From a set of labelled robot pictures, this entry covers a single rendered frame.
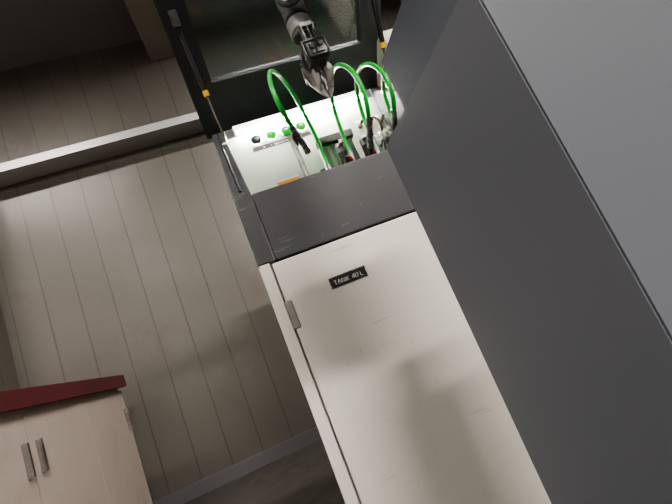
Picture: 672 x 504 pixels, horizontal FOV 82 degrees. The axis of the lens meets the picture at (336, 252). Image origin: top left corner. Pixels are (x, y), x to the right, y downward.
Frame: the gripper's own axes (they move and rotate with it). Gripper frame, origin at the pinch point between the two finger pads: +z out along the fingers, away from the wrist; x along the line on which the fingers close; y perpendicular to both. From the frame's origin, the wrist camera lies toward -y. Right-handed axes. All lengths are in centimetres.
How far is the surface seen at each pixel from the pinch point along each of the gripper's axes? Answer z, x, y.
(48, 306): -23, -174, -177
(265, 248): 42, -33, 17
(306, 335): 62, -31, 17
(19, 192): -108, -174, -177
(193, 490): 119, -121, -177
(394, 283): 59, -10, 17
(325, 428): 80, -34, 17
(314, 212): 37.6, -19.9, 17.2
